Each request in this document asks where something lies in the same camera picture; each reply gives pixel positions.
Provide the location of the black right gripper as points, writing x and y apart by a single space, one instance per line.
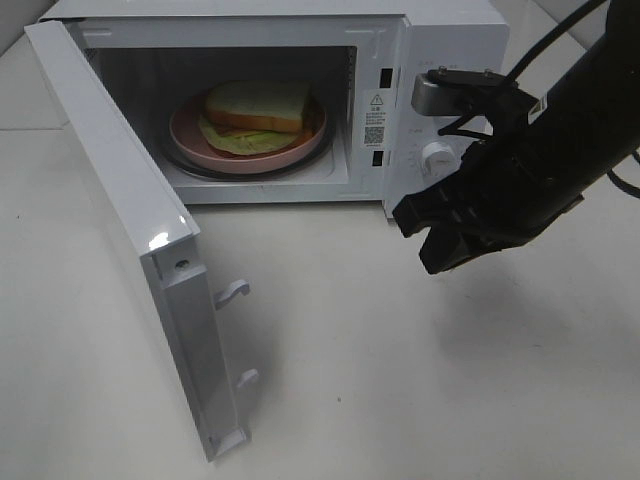
507 197

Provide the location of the white microwave knob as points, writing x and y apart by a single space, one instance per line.
438 159

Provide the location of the sandwich with white bread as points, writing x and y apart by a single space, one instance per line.
248 118

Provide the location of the pink round plate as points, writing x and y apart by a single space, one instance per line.
190 132

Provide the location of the white microwave door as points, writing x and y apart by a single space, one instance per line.
152 234

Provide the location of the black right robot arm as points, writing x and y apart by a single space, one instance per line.
596 100

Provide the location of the white warning label sticker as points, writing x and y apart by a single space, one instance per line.
375 118

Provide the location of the white microwave oven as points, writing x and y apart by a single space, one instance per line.
154 56

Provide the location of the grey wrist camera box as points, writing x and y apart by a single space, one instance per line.
445 92

